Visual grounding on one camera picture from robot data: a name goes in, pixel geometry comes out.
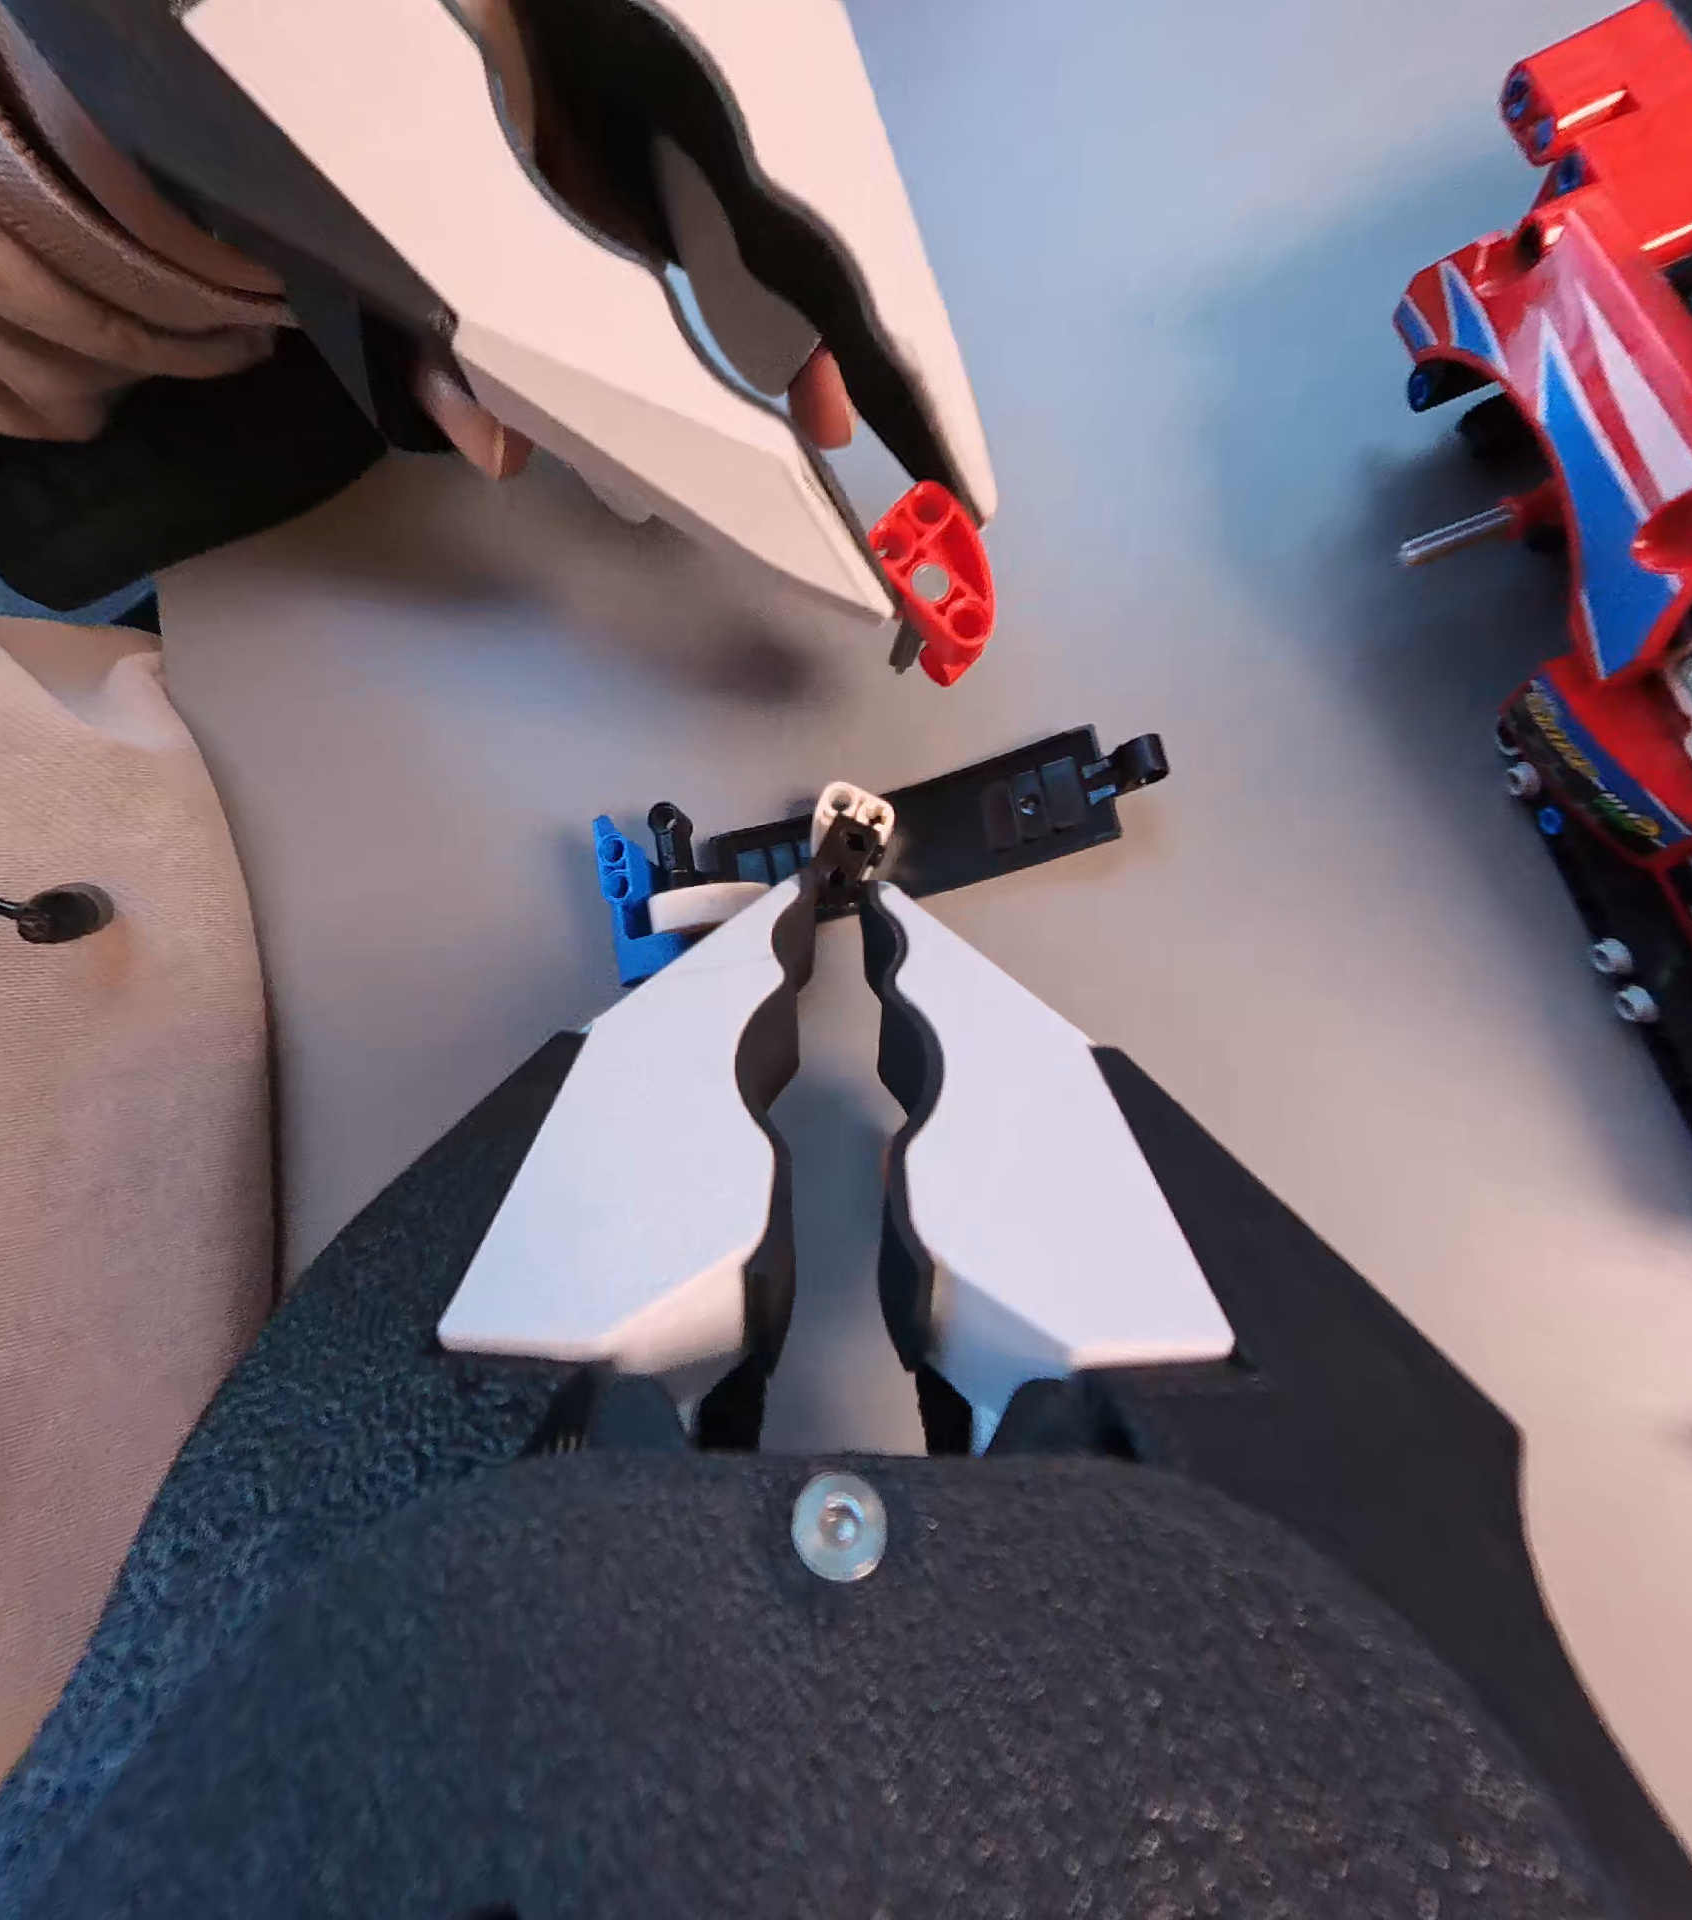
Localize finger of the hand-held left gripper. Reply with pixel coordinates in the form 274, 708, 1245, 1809
182, 0, 900, 629
529, 0, 1002, 524

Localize small white lego connector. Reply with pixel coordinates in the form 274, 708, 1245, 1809
808, 781, 896, 918

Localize red lego piece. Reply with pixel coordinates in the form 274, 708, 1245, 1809
868, 481, 998, 690

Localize black forearm brace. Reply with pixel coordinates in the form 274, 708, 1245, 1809
0, 323, 406, 615

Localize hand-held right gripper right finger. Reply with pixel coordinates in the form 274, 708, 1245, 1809
858, 883, 1236, 1417

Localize person's left hand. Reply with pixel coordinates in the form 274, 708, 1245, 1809
0, 0, 860, 482

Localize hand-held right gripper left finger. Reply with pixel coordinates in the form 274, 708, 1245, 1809
439, 883, 814, 1417

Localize lego race car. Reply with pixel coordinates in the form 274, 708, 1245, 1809
1393, 0, 1692, 1292

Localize black lego panel blue end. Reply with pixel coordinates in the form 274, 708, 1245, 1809
591, 726, 1171, 990

